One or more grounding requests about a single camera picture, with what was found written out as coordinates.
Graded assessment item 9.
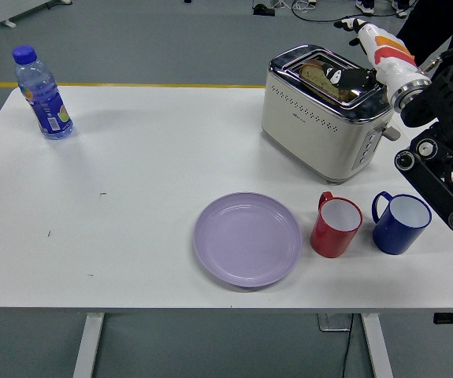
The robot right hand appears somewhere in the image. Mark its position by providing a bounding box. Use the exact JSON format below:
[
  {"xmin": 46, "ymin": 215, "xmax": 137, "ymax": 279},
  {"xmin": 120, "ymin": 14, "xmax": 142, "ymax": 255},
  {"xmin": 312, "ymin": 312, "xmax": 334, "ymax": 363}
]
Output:
[{"xmin": 322, "ymin": 17, "xmax": 424, "ymax": 95}]

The bread slice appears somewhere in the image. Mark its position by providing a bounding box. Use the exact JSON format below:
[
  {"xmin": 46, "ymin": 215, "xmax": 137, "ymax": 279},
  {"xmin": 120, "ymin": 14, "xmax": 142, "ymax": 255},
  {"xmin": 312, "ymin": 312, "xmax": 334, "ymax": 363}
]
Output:
[{"xmin": 299, "ymin": 58, "xmax": 354, "ymax": 102}]

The purple plate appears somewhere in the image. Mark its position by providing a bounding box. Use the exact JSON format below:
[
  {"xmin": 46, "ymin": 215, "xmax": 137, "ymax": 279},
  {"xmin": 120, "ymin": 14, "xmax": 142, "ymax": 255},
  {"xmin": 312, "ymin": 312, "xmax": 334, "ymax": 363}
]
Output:
[{"xmin": 193, "ymin": 191, "xmax": 303, "ymax": 289}]

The person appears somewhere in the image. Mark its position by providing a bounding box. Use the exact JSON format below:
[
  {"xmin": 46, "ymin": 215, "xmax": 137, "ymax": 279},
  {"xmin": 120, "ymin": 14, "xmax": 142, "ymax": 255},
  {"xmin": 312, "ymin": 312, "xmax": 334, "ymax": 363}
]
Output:
[{"xmin": 397, "ymin": 0, "xmax": 453, "ymax": 71}]

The cream and chrome toaster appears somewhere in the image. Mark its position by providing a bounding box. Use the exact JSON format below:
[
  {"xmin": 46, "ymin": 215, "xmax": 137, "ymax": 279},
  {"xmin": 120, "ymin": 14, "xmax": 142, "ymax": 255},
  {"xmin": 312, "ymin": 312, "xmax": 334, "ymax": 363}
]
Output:
[{"xmin": 260, "ymin": 44, "xmax": 402, "ymax": 185}]

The black device on floor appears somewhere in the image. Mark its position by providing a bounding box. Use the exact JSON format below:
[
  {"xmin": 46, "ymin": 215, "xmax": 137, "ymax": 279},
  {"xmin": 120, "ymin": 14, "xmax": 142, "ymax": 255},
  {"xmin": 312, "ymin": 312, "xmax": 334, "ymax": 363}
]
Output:
[{"xmin": 252, "ymin": 3, "xmax": 277, "ymax": 17}]

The blue mug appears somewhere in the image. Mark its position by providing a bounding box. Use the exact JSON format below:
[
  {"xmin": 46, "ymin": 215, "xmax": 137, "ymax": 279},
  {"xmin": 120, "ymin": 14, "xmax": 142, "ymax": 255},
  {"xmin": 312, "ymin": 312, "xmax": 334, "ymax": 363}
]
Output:
[{"xmin": 370, "ymin": 191, "xmax": 433, "ymax": 256}]

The red mug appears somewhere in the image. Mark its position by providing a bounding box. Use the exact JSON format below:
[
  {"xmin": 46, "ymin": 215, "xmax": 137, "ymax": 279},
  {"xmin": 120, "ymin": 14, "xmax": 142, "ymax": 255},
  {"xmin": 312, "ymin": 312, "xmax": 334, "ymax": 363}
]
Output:
[{"xmin": 309, "ymin": 191, "xmax": 364, "ymax": 259}]

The white table leg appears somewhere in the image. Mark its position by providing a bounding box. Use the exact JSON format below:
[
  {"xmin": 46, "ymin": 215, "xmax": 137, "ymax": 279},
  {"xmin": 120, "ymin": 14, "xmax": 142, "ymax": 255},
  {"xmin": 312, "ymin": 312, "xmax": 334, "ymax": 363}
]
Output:
[
  {"xmin": 72, "ymin": 313, "xmax": 106, "ymax": 378},
  {"xmin": 359, "ymin": 313, "xmax": 395, "ymax": 378}
]

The clear water bottle blue label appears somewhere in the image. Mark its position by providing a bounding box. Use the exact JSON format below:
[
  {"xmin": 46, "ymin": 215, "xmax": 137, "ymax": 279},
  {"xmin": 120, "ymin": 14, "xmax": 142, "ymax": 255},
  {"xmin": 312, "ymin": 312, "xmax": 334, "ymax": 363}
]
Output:
[{"xmin": 11, "ymin": 45, "xmax": 75, "ymax": 142}]

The white floor unit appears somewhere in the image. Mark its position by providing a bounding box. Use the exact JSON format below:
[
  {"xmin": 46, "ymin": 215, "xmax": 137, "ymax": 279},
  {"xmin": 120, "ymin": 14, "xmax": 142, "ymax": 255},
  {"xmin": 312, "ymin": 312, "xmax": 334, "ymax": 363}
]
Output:
[{"xmin": 0, "ymin": 0, "xmax": 73, "ymax": 29}]

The black floor cable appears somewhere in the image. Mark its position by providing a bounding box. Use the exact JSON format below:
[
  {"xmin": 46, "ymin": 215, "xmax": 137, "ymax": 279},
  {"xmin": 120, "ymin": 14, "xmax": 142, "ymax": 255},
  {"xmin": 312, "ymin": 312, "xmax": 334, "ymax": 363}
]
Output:
[{"xmin": 291, "ymin": 6, "xmax": 355, "ymax": 23}]

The white floor cable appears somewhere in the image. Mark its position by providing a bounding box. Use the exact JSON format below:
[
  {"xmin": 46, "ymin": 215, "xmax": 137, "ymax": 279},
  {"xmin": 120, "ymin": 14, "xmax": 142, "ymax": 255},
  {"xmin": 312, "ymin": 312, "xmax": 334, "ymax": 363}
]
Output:
[{"xmin": 291, "ymin": 0, "xmax": 318, "ymax": 13}]

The clear bracket under table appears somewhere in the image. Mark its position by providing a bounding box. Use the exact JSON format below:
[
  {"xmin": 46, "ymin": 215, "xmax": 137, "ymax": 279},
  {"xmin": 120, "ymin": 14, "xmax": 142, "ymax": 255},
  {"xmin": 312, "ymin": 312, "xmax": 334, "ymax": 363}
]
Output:
[{"xmin": 317, "ymin": 313, "xmax": 354, "ymax": 332}]

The black cable under table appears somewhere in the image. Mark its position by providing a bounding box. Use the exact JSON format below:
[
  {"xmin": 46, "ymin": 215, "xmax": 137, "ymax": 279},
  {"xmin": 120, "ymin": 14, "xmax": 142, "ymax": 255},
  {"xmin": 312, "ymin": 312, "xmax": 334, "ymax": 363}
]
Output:
[{"xmin": 341, "ymin": 314, "xmax": 355, "ymax": 378}]

